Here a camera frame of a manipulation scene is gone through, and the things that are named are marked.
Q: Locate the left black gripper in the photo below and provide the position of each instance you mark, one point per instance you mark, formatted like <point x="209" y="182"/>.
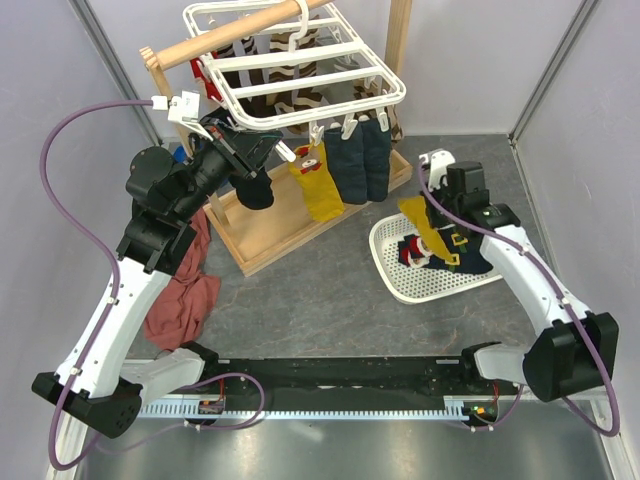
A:
<point x="257" y="146"/>

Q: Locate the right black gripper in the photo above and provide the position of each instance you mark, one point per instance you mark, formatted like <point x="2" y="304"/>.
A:
<point x="435" y="220"/>

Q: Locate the yellow sock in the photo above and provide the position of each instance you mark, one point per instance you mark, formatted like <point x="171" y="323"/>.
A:
<point x="415" y="210"/>
<point x="319" y="191"/>

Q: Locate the white plastic clip hanger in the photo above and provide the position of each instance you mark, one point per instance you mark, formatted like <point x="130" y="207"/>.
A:
<point x="322" y="49"/>

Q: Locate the navy patterned sock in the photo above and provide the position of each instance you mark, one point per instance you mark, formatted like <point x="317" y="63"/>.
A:
<point x="345" y="160"/>

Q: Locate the white plastic laundry basket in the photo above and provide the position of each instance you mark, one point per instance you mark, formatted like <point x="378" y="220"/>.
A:
<point x="411" y="285"/>

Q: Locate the beige brown argyle sock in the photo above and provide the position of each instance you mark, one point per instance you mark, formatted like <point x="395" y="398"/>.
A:
<point x="363" y="90"/>

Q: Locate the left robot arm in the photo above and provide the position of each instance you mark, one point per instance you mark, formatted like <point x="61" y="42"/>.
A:
<point x="92" y="384"/>

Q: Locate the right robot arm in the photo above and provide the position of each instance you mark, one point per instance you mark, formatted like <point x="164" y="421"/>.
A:
<point x="575" y="348"/>

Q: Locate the wooden hanger stand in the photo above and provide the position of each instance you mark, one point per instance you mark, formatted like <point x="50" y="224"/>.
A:
<point x="256" y="240"/>

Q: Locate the black hanging sock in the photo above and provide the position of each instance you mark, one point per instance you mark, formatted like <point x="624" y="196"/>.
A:
<point x="254" y="193"/>

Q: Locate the navy santa sock pair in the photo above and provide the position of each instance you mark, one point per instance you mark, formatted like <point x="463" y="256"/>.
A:
<point x="454" y="254"/>

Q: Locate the brown striped hanging sock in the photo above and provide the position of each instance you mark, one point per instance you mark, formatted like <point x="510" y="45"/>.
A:
<point x="284" y="102"/>

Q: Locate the blue cloth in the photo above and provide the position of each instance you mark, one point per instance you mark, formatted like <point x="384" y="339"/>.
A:
<point x="181" y="155"/>

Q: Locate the red white hanging sock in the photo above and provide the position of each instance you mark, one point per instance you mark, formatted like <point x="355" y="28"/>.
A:
<point x="203" y="79"/>

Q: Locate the grey striped hanging sock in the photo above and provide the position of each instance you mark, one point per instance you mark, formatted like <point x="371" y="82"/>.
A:
<point x="344" y="63"/>

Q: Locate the red-brown cloth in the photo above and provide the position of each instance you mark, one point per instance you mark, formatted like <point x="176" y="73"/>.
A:
<point x="179" y="313"/>

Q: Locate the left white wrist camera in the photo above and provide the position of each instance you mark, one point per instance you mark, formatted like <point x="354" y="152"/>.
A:
<point x="182" y="110"/>

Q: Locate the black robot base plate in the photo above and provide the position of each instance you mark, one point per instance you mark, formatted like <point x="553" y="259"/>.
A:
<point x="334" y="384"/>

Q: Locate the grey slotted cable duct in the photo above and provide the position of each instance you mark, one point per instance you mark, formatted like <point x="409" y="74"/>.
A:
<point x="183" y="408"/>

